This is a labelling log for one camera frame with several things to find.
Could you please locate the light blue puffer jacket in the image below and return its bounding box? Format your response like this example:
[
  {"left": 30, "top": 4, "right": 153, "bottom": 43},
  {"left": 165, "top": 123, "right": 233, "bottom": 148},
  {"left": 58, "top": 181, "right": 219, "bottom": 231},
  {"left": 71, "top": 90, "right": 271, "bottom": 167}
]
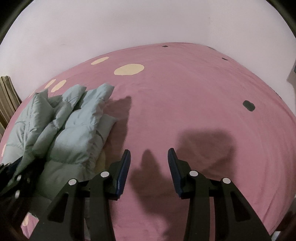
[{"left": 1, "top": 83, "right": 118, "bottom": 218}]

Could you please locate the pink dotted bed sheet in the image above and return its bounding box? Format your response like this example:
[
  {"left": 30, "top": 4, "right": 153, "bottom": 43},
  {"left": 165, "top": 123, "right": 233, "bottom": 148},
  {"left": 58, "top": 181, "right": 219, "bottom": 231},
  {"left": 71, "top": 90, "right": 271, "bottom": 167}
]
[{"left": 0, "top": 42, "right": 296, "bottom": 241}]

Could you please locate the striped brown pillow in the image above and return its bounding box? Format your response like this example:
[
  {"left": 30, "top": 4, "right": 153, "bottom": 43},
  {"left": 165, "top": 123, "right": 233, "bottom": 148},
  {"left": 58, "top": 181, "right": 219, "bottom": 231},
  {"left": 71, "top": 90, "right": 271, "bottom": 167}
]
[{"left": 0, "top": 76, "right": 22, "bottom": 138}]

